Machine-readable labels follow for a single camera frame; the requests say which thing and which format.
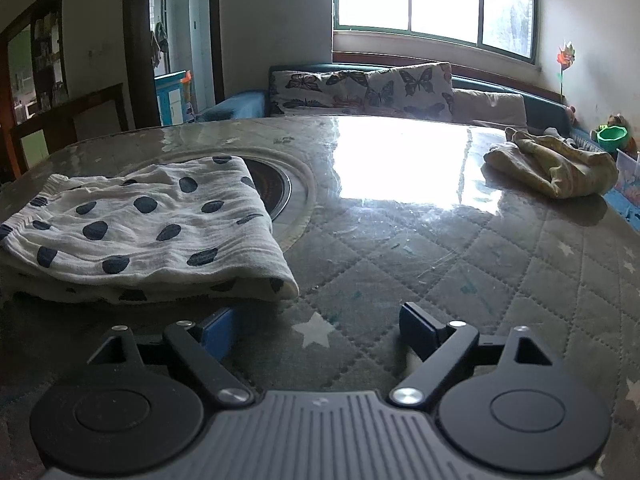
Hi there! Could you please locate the white navy polka dot garment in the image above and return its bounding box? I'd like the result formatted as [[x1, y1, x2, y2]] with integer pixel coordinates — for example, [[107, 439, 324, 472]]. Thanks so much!
[[1, 155, 299, 304]]

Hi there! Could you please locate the grey star quilted table cover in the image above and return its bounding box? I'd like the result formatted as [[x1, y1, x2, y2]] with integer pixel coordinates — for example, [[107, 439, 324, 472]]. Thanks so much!
[[1, 117, 639, 479]]

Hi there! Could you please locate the crumpled yellow garment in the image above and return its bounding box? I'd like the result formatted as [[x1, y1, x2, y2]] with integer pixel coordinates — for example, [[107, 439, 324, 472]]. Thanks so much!
[[484, 127, 618, 200]]

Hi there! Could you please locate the round dark induction cooktop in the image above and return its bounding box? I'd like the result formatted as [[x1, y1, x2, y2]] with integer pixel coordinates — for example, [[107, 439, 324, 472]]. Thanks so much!
[[244, 158, 292, 220]]

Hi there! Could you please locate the green plastic bowl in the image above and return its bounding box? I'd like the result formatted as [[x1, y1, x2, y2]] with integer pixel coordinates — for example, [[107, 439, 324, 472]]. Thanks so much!
[[596, 125, 631, 154]]

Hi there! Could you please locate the blue sofa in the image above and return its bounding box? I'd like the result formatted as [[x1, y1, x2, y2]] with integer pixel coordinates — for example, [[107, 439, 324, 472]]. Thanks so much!
[[195, 62, 574, 136]]

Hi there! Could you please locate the beige cushion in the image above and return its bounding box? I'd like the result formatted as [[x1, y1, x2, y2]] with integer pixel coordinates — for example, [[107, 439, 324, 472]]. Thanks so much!
[[452, 89, 527, 128]]

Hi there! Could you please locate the dark wooden table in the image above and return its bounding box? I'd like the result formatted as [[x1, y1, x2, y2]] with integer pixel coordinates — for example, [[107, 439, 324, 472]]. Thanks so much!
[[3, 84, 129, 179]]

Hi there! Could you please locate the butterfly print cushion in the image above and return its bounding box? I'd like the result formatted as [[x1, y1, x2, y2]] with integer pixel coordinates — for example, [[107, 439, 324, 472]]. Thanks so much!
[[269, 63, 454, 122]]

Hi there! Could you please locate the blue white small cabinet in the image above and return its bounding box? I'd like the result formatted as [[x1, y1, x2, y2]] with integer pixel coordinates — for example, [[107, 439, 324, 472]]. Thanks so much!
[[154, 70, 195, 127]]

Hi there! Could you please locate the colourful pinwheel toy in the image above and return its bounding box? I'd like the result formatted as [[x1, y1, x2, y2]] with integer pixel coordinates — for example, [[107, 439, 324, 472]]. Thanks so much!
[[556, 41, 576, 103]]

